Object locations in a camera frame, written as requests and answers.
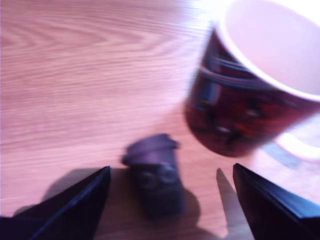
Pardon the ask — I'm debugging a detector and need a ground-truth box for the dark coffee capsule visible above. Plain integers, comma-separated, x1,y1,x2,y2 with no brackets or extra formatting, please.
121,133,186,218

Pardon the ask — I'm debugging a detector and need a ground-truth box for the dark red printed mug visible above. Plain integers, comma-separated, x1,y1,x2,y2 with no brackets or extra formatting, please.
183,0,320,163

